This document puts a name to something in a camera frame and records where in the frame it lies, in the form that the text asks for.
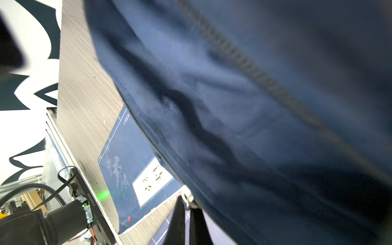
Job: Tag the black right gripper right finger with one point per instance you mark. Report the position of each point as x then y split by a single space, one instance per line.
198 230

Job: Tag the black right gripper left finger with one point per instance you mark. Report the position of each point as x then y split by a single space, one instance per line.
176 232

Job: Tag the blue book yellow label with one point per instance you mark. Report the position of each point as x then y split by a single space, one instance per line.
218 236
136 181

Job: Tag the navy blue student backpack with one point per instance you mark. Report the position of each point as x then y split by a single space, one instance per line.
277 115

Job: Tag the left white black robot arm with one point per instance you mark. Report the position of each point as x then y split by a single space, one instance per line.
33 227

